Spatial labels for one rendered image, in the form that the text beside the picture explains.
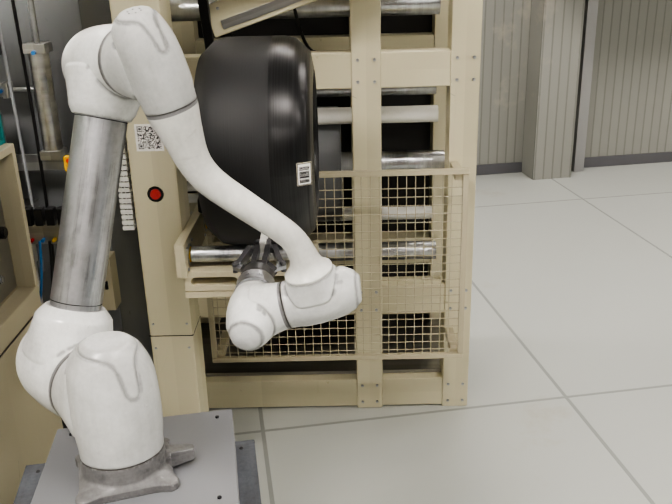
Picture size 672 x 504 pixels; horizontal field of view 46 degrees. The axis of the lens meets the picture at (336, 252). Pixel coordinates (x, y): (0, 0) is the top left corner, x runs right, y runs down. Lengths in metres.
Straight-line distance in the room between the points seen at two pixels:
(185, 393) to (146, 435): 1.03
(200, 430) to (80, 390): 0.34
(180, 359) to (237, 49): 0.94
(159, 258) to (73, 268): 0.75
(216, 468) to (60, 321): 0.41
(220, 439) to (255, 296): 0.30
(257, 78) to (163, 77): 0.61
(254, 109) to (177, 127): 0.54
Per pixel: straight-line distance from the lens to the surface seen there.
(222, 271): 2.21
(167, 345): 2.45
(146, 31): 1.46
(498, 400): 3.26
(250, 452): 1.83
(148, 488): 1.53
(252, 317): 1.62
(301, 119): 2.01
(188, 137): 1.50
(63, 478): 1.64
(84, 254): 1.60
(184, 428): 1.73
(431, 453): 2.93
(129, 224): 2.33
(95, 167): 1.59
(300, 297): 1.62
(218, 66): 2.08
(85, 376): 1.46
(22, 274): 2.17
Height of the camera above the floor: 1.70
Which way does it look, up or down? 21 degrees down
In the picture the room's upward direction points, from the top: 2 degrees counter-clockwise
